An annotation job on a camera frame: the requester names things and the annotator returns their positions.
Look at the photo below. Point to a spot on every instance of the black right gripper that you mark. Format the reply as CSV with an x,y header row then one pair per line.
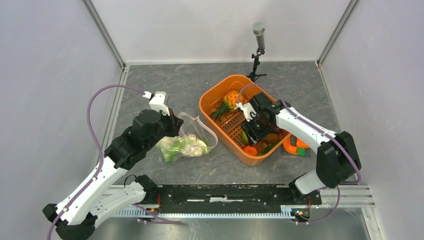
x,y
247,127

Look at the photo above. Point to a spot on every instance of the white toy cabbage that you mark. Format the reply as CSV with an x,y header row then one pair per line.
x,y
192,146

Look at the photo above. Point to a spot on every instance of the green toy cucumber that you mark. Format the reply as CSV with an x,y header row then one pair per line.
x,y
268,149

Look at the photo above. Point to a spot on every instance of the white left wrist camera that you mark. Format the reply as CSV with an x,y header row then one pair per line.
x,y
157,102

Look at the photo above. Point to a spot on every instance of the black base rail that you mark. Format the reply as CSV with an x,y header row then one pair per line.
x,y
245,201

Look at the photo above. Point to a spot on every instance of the dark red toy fruit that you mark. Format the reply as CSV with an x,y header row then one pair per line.
x,y
276,130

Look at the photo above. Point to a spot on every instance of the black microphone tripod stand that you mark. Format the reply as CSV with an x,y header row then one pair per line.
x,y
253,76

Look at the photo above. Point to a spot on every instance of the small yellow toy fruit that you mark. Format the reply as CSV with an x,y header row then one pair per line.
x,y
271,138

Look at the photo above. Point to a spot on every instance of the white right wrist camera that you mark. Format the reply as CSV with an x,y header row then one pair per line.
x,y
247,110

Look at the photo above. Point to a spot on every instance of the clear dotted zip top bag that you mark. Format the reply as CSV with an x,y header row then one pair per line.
x,y
194,125

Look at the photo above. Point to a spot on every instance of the orange toy pineapple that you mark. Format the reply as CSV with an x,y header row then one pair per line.
x,y
227,105

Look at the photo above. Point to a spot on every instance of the yellow green toy mango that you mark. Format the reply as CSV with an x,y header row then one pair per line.
x,y
244,138

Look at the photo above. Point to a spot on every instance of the orange plastic basket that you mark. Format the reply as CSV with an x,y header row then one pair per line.
x,y
228,129

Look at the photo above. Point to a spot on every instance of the orange toy carrot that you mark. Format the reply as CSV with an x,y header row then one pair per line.
x,y
251,150

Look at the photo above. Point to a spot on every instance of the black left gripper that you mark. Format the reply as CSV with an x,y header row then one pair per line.
x,y
175,122

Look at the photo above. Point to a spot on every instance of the green toy lettuce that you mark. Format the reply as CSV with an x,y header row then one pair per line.
x,y
170,147

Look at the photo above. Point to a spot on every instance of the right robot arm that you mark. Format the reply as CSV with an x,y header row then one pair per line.
x,y
336,154

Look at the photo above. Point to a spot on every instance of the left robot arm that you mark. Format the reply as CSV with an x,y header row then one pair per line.
x,y
77,216

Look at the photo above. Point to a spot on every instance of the grey microphone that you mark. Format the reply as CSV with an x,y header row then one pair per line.
x,y
258,30

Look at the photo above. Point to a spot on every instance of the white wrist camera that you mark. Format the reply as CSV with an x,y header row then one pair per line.
x,y
247,110
157,102

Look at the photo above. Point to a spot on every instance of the orange toy handle block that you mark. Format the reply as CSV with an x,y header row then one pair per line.
x,y
295,147

